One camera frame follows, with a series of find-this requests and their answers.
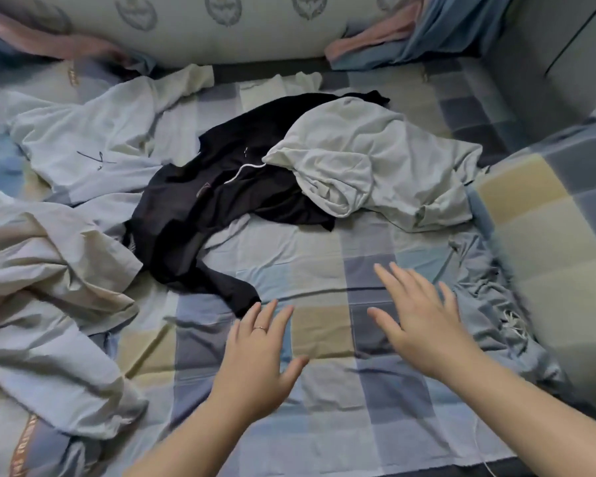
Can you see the person's right hand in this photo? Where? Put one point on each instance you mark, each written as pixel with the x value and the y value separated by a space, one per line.
pixel 432 328

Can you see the person's left hand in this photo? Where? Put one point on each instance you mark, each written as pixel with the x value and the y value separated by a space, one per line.
pixel 253 372

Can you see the black garment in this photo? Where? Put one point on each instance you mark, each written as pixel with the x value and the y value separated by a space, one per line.
pixel 199 213

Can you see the white hoodie with blue letters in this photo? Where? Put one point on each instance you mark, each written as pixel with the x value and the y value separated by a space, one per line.
pixel 377 164

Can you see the beige jacket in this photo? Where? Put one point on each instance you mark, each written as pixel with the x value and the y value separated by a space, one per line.
pixel 50 293

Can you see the white t-shirt with script print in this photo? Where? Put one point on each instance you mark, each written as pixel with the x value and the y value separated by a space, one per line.
pixel 89 134

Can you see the person's right forearm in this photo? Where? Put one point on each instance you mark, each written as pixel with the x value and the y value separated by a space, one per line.
pixel 536 422

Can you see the bed with plaid sheet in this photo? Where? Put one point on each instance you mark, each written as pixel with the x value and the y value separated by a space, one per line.
pixel 377 412

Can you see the blue-grey garment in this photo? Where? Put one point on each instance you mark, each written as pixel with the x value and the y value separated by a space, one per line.
pixel 492 293

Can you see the plaid pillow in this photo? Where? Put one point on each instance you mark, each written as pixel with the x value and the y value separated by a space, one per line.
pixel 556 243

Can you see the grey padded headboard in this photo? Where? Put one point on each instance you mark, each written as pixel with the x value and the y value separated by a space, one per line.
pixel 566 44

